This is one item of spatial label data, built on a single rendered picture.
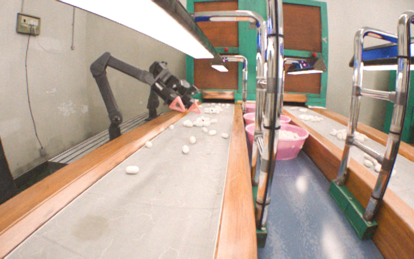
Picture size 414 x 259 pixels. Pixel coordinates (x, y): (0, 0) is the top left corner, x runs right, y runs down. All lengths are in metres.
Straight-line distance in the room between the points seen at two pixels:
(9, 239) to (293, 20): 2.10
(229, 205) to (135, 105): 2.70
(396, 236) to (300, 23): 1.83
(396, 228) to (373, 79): 3.36
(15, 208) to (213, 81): 1.70
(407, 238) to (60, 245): 0.56
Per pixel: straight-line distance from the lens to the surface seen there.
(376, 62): 0.66
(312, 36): 2.00
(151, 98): 1.48
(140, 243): 0.31
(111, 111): 0.97
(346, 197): 0.52
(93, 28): 3.42
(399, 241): 0.43
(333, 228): 0.48
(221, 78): 1.82
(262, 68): 0.42
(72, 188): 0.47
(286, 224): 0.45
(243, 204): 0.34
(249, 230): 0.29
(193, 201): 0.38
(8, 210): 0.45
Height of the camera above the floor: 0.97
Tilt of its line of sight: 15 degrees down
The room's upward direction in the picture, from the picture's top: straight up
